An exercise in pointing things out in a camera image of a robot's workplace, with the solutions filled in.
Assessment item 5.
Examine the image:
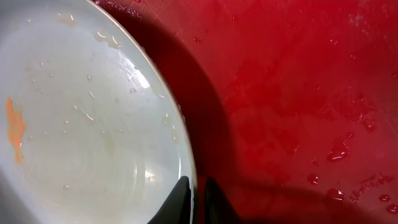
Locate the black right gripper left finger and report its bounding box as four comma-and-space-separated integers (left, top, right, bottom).
148, 176, 191, 224

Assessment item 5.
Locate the light blue plate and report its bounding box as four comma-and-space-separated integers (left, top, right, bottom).
1, 0, 197, 224

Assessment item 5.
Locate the red plastic tray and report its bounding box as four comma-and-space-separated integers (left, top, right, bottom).
99, 0, 397, 223

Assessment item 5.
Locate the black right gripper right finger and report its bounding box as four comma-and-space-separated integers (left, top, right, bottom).
205, 177, 241, 224

